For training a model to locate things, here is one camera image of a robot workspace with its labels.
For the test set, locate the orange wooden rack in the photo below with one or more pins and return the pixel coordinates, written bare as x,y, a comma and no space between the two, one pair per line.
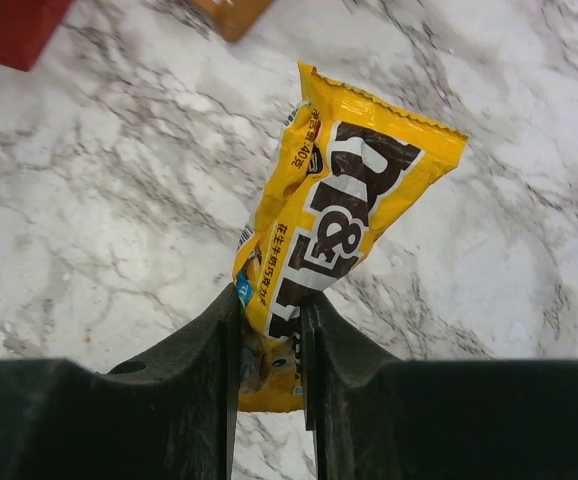
231,19

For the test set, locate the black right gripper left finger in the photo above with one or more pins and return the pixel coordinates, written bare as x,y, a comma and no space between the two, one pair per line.
167,413

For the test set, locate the yellow M&M's packet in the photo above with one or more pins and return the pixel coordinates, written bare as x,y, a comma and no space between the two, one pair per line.
347,165

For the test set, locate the brown red paper bag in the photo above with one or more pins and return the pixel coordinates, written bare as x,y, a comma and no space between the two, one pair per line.
25,28

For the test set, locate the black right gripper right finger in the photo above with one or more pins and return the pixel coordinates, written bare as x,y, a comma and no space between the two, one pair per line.
375,416

